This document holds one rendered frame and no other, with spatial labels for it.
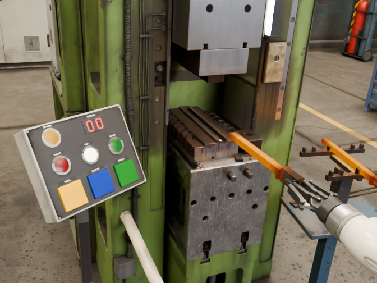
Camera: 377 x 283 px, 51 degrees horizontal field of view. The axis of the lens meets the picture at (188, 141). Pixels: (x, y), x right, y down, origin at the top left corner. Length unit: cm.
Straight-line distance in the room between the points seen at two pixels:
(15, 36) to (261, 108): 524
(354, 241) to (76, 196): 76
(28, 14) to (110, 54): 515
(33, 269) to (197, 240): 113
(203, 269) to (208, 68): 91
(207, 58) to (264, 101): 46
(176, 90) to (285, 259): 128
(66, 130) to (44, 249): 151
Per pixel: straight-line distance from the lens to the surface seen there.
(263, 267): 239
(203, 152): 158
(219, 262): 188
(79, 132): 126
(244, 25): 150
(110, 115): 132
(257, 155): 136
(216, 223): 172
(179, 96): 199
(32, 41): 664
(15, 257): 265
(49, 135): 121
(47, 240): 272
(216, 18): 144
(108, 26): 146
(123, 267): 188
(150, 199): 178
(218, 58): 147
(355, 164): 173
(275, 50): 174
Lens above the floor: 165
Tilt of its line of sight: 25 degrees down
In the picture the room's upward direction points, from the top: 3 degrees clockwise
